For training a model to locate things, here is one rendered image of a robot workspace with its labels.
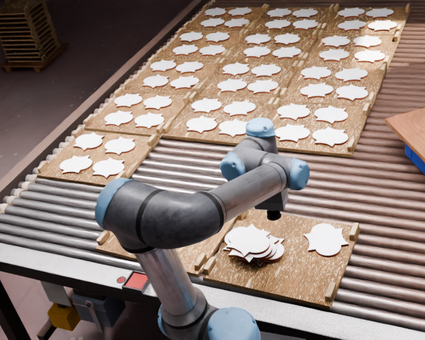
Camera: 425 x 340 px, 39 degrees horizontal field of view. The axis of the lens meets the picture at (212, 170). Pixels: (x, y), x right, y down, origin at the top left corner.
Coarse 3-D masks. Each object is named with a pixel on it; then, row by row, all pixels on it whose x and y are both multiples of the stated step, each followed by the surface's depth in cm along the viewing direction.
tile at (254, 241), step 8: (232, 232) 193; (240, 232) 193; (248, 232) 192; (256, 232) 192; (264, 232) 191; (232, 240) 190; (240, 240) 190; (248, 240) 189; (256, 240) 188; (264, 240) 188; (232, 248) 188; (240, 248) 187; (248, 248) 186; (256, 248) 186; (264, 248) 185
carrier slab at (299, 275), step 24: (264, 216) 207; (288, 216) 205; (288, 240) 195; (216, 264) 192; (240, 264) 190; (264, 264) 188; (288, 264) 186; (312, 264) 185; (336, 264) 183; (240, 288) 183; (264, 288) 180; (288, 288) 179; (312, 288) 177; (336, 288) 176
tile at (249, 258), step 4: (268, 236) 191; (228, 240) 192; (228, 244) 191; (232, 252) 187; (236, 252) 187; (264, 252) 185; (268, 252) 185; (232, 256) 187; (236, 256) 187; (240, 256) 186; (248, 256) 185; (252, 256) 184; (256, 256) 184; (260, 256) 184; (264, 256) 184; (248, 260) 183
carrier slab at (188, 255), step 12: (228, 228) 205; (108, 240) 210; (204, 240) 202; (216, 240) 201; (108, 252) 206; (120, 252) 204; (180, 252) 199; (192, 252) 198; (204, 252) 197; (192, 264) 193; (204, 264) 193
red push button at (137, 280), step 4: (132, 276) 195; (136, 276) 194; (140, 276) 194; (144, 276) 194; (132, 280) 193; (136, 280) 193; (140, 280) 193; (144, 280) 192; (128, 284) 192; (132, 284) 192; (136, 284) 191; (140, 284) 191; (136, 288) 190; (140, 288) 190
